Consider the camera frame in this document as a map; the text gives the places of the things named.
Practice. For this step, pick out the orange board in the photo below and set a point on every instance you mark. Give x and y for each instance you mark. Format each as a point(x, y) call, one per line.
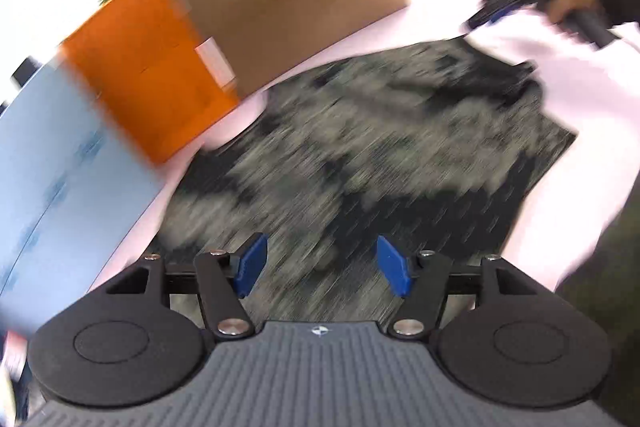
point(140, 57)

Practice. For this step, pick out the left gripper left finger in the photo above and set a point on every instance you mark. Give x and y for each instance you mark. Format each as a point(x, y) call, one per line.
point(137, 301)

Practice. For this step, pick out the light blue foam board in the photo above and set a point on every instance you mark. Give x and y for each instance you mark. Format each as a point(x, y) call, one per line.
point(71, 190)

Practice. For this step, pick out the olive green sleeve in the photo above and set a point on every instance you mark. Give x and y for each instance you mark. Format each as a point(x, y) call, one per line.
point(606, 286)

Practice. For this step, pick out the camouflage patterned garment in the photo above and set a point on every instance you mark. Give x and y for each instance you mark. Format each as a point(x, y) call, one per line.
point(434, 146)

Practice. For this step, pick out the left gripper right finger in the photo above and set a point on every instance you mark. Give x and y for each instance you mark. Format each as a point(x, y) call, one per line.
point(425, 279)

